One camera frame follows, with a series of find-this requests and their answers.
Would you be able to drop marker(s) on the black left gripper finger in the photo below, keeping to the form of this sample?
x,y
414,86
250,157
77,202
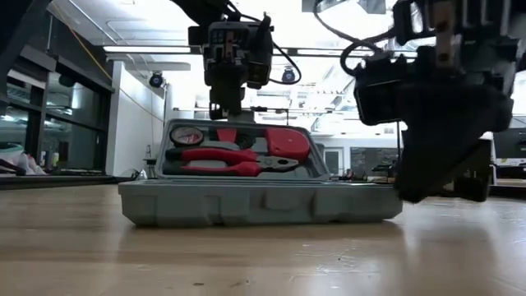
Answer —
x,y
226,100

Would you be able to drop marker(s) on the grey plastic tool case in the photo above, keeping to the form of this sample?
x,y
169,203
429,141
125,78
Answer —
x,y
255,203

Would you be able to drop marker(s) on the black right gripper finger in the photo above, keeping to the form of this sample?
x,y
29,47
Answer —
x,y
431,160
476,177

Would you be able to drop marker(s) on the black round wall camera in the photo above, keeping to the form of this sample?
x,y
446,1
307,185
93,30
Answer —
x,y
156,80

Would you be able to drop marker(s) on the white cloth bundle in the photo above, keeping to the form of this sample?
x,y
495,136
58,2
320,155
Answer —
x,y
16,158

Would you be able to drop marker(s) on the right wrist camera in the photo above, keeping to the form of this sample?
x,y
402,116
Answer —
x,y
376,92

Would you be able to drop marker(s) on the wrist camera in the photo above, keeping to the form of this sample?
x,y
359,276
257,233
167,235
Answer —
x,y
261,53
376,92

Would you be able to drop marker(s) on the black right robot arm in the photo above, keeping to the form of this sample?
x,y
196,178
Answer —
x,y
472,20

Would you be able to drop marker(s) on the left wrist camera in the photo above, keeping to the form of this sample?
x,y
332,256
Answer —
x,y
261,53

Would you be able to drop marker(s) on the black monitor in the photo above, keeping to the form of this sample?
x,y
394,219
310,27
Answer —
x,y
509,144

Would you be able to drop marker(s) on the black safety glasses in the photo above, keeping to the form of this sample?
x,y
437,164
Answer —
x,y
139,174

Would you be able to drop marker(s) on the black ceiling dome camera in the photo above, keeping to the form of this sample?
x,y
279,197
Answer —
x,y
288,75

